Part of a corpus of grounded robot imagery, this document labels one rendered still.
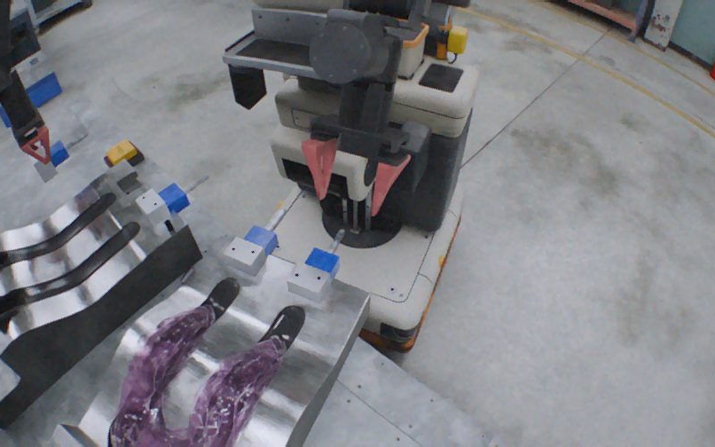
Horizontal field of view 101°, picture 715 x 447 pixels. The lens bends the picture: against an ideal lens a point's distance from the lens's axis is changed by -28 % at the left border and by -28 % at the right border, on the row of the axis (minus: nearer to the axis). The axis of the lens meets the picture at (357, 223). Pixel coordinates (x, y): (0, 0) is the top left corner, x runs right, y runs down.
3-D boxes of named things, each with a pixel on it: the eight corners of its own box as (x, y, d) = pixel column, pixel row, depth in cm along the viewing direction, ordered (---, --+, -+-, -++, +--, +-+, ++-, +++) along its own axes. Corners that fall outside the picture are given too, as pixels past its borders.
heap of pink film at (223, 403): (194, 297, 56) (176, 267, 50) (301, 348, 51) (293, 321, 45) (98, 443, 40) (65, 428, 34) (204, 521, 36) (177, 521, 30)
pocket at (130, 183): (141, 184, 72) (135, 169, 69) (153, 196, 70) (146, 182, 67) (123, 197, 70) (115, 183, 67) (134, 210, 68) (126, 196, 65)
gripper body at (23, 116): (19, 145, 55) (1, 114, 49) (12, 128, 59) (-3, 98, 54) (46, 126, 58) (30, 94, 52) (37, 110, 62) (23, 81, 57)
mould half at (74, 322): (139, 190, 79) (116, 140, 68) (203, 257, 68) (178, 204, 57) (-28, 329, 54) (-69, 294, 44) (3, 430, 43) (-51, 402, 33)
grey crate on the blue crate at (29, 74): (48, 62, 274) (43, 48, 263) (55, 72, 256) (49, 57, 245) (-5, 97, 245) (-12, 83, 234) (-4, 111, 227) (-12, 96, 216)
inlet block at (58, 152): (87, 138, 74) (78, 119, 69) (94, 147, 71) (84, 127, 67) (40, 174, 67) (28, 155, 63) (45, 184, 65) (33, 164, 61)
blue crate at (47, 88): (56, 81, 290) (48, 61, 274) (63, 92, 272) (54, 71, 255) (3, 114, 261) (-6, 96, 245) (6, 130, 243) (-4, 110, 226)
